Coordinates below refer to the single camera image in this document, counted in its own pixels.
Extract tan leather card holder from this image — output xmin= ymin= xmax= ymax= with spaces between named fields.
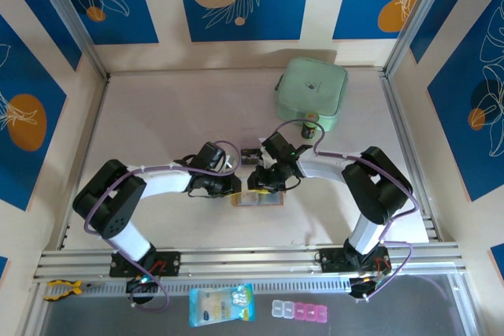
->
xmin=231 ymin=190 xmax=285 ymax=208

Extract yellow handled pliers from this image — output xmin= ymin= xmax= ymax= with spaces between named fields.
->
xmin=43 ymin=279 xmax=95 ymax=301

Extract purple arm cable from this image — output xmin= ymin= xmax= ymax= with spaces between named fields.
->
xmin=273 ymin=118 xmax=418 ymax=304
xmin=83 ymin=138 xmax=241 ymax=312

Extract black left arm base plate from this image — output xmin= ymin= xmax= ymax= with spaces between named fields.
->
xmin=109 ymin=251 xmax=182 ymax=278

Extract white and pink pill organizer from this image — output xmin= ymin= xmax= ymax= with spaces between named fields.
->
xmin=271 ymin=299 xmax=328 ymax=323

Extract aluminium right side rail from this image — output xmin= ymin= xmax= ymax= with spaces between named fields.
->
xmin=380 ymin=70 xmax=440 ymax=243

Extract mint green zip pouch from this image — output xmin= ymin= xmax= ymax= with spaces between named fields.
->
xmin=273 ymin=57 xmax=350 ymax=133

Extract grey slotted cable duct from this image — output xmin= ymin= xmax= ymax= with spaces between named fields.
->
xmin=80 ymin=277 xmax=352 ymax=294

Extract aluminium corner post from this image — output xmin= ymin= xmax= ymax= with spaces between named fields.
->
xmin=384 ymin=0 xmax=454 ymax=77
xmin=29 ymin=0 xmax=110 ymax=79

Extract blue wet wipes packet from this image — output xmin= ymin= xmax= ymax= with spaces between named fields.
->
xmin=188 ymin=282 xmax=256 ymax=328

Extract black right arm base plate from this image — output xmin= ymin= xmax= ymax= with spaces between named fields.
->
xmin=319 ymin=247 xmax=391 ymax=274

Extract grey metal front shelf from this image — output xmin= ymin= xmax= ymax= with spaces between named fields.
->
xmin=39 ymin=284 xmax=468 ymax=336

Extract black credit card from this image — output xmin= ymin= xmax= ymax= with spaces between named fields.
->
xmin=240 ymin=147 xmax=261 ymax=167

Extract small dark bottle green cap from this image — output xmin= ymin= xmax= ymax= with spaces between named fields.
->
xmin=301 ymin=111 xmax=319 ymax=140

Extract aluminium left side rail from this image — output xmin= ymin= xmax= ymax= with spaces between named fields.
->
xmin=57 ymin=76 xmax=110 ymax=251

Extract aluminium right corner post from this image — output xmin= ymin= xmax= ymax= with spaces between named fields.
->
xmin=384 ymin=0 xmax=454 ymax=77

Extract black controller board with LED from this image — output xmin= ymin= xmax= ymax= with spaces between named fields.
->
xmin=348 ymin=272 xmax=391 ymax=301
xmin=124 ymin=272 xmax=161 ymax=306

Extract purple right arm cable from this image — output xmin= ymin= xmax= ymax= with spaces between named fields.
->
xmin=273 ymin=118 xmax=418 ymax=304

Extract aluminium front frame rail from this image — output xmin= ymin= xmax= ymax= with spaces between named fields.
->
xmin=33 ymin=242 xmax=468 ymax=284

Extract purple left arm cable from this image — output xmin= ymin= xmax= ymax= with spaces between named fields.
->
xmin=83 ymin=138 xmax=241 ymax=312

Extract aluminium left corner post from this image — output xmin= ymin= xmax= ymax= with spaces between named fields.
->
xmin=29 ymin=0 xmax=110 ymax=79

